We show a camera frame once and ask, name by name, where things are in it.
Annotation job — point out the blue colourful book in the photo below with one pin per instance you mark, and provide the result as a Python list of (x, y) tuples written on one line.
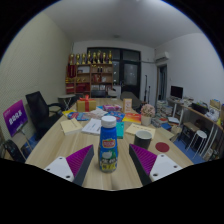
[(78, 116), (116, 115)]

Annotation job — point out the pink package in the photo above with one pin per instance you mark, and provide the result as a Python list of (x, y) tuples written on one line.
[(111, 107)]

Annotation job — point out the brown wooden stool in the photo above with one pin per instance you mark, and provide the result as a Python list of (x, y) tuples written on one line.
[(190, 126)]

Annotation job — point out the orange book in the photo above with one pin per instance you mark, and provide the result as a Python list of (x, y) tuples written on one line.
[(132, 118)]

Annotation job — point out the black mesh chair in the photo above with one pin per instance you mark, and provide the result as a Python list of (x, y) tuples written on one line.
[(13, 150)]

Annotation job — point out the black microphone stand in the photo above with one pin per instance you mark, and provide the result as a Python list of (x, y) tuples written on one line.
[(145, 88)]

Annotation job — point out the teal notebook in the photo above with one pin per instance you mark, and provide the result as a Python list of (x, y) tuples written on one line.
[(120, 130)]

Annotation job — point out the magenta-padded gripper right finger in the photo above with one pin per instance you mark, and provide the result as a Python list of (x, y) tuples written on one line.
[(163, 165)]

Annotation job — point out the blue drink bottle white cap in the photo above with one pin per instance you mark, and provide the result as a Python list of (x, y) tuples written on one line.
[(108, 146)]

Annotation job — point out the beige notebook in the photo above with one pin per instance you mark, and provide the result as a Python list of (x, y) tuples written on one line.
[(71, 126)]

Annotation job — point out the orange and white carton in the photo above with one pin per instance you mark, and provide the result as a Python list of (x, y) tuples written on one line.
[(127, 106)]

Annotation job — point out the small round table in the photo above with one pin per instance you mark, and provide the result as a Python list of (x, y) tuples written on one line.
[(66, 97)]

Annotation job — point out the stack of books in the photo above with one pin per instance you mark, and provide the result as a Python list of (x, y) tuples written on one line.
[(163, 108)]

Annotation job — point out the black office chair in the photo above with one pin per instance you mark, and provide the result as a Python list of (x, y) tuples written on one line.
[(38, 111)]

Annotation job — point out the black computer monitor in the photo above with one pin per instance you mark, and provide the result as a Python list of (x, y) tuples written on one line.
[(176, 91)]

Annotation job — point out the wooden shelf unit with trophies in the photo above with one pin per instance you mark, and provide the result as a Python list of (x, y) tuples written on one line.
[(90, 78)]

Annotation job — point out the brown chair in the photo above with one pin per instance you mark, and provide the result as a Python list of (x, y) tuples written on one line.
[(131, 98)]

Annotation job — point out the long cluttered wooden desk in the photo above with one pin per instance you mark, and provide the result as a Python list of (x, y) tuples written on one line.
[(200, 115)]

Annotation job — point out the white air conditioner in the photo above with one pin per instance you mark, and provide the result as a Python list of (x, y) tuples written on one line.
[(162, 56)]

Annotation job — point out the black mug white inside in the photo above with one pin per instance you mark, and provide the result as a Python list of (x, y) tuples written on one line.
[(142, 141)]

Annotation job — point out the beige booklet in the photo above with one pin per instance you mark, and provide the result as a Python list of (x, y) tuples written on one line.
[(140, 129)]

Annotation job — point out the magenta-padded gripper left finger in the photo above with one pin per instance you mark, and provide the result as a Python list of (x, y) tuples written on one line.
[(60, 166)]

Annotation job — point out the dark glass double door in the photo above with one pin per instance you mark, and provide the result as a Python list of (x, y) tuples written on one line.
[(130, 73)]

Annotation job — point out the white printed book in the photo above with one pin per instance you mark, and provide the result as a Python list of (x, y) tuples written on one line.
[(92, 126)]

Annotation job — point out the yellow gift box red ribbon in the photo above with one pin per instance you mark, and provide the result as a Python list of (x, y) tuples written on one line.
[(86, 105)]

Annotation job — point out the white round stool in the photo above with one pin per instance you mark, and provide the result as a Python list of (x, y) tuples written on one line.
[(200, 134)]

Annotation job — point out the purple sign board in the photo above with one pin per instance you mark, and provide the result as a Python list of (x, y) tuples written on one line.
[(15, 117)]

